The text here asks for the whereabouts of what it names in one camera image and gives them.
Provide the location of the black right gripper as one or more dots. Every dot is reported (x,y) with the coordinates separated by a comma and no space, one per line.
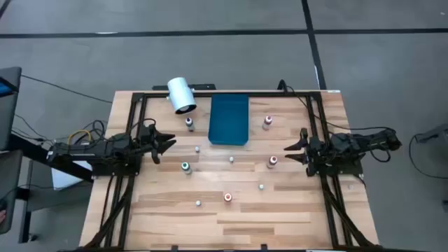
(315,154)

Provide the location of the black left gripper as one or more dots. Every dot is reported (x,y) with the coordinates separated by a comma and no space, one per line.
(148,140)

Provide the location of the red food colouring bottle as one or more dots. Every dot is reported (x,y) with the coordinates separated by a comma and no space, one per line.
(272,161)

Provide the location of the dark-tipped food colouring bottle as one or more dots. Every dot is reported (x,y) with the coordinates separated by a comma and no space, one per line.
(189,123)

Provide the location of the green food colouring bottle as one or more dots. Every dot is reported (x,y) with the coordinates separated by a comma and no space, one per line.
(186,167)

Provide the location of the pink-tipped red colouring bottle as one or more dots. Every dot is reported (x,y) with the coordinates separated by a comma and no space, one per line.
(267,122)

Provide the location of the blue plastic tray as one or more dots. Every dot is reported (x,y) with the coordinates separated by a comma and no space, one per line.
(229,119)

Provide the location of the orange food colouring bottle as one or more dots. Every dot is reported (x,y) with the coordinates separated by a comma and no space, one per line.
(227,197)

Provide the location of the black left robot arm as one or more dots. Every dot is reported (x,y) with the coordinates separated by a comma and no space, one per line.
(91,150)

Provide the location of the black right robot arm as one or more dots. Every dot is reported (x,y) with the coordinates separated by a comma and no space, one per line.
(350,145)

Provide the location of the white cylindrical spotlight lamp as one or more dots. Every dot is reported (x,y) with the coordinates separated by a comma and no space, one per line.
(180,92)

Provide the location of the white corner label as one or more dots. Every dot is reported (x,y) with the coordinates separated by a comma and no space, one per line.
(334,91)

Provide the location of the black table clamp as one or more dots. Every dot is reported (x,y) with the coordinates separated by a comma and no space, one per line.
(264,247)
(174,248)

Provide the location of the white box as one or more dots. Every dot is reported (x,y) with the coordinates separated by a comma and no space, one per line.
(66,178)

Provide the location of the black stand beam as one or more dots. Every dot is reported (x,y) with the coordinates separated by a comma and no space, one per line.
(28,147)

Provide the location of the grey metal stand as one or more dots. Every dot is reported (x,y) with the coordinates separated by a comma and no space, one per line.
(435,133)

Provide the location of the dark grey monitor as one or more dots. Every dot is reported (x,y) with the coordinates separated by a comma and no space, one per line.
(10,182)
(8,115)

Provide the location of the black stand leg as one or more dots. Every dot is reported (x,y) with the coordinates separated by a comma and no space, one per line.
(25,217)

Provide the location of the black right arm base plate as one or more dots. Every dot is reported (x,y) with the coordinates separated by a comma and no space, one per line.
(343,171)

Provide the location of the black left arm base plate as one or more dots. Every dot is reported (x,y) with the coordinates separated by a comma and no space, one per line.
(115,171)

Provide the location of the black lamp mount bar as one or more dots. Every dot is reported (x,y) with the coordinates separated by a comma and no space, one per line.
(203,86)

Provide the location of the black aluminium table frame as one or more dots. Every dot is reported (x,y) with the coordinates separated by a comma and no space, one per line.
(266,93)

